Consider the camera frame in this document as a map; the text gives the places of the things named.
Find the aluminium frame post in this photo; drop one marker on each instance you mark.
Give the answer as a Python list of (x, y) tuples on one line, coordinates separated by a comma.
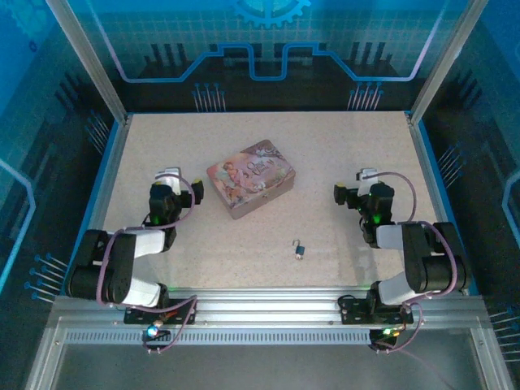
[(447, 61), (87, 61)]

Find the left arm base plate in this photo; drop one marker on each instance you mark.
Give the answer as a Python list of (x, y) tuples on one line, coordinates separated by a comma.
[(185, 306)]

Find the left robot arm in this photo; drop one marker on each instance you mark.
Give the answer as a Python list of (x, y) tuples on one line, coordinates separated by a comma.
[(150, 243)]

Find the aluminium side rail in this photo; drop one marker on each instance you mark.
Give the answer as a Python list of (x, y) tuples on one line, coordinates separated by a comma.
[(105, 203), (435, 203)]

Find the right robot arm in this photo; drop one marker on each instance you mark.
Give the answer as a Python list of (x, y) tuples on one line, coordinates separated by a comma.
[(390, 237)]

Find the small padlock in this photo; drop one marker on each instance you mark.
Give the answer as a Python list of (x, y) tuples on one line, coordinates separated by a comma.
[(300, 252)]

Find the aluminium front beam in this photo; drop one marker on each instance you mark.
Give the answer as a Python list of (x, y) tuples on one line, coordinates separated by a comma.
[(264, 304)]

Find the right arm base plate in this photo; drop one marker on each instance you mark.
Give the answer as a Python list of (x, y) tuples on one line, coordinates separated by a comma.
[(351, 310)]

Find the pink illustrated tin box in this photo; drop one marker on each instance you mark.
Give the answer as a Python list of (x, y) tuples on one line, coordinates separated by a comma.
[(250, 178)]

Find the black connector with LED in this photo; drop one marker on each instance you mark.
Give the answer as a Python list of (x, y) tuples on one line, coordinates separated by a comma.
[(384, 336), (156, 335)]

